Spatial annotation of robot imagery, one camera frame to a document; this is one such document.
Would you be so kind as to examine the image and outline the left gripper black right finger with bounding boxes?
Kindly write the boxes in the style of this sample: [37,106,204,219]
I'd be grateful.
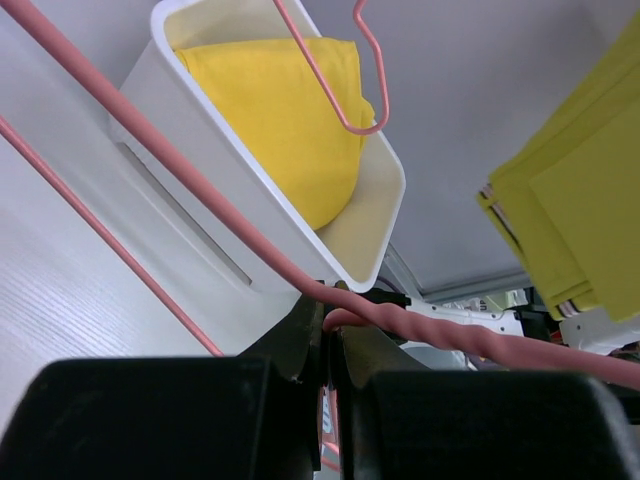
[329,327,639,479]

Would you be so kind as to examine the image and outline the yellow trousers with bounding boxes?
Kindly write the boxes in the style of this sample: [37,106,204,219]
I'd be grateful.
[175,38,366,230]

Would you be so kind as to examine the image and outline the lime green trousers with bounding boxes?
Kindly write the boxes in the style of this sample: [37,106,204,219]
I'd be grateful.
[477,15,639,321]

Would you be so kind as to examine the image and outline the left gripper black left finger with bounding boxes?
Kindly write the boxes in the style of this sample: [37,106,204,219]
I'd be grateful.
[1,296,324,479]

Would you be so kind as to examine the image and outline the pink hanger of lime trousers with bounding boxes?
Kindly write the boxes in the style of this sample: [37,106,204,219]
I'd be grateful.
[0,0,640,474]

